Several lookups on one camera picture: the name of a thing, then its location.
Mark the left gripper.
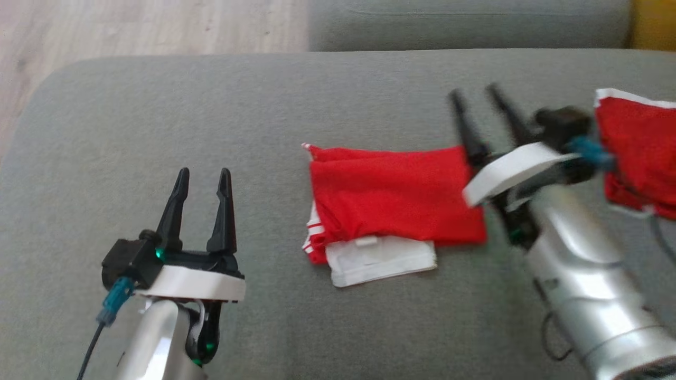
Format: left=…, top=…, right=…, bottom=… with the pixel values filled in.
left=135, top=167, right=247, bottom=303

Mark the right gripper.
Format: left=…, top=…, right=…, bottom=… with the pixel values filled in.
left=448, top=83, right=583, bottom=208

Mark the red basketball jersey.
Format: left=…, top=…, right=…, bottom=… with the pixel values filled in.
left=301, top=142, right=487, bottom=288

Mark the red shorts white stripe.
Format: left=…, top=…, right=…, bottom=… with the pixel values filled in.
left=594, top=88, right=676, bottom=221

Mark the grey sofa seat cushion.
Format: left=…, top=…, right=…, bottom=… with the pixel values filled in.
left=308, top=0, right=634, bottom=52

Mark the yellow sofa back cushion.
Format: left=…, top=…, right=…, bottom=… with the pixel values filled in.
left=630, top=0, right=676, bottom=52

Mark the right cable blue connector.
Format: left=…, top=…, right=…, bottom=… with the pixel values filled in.
left=568, top=135, right=676, bottom=264

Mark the cable blue connector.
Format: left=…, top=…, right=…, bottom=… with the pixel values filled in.
left=568, top=135, right=676, bottom=264
left=77, top=276, right=135, bottom=380

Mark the left cable blue connector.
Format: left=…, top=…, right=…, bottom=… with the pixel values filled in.
left=77, top=276, right=135, bottom=380

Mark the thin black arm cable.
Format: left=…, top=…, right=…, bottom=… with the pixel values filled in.
left=540, top=311, right=576, bottom=362

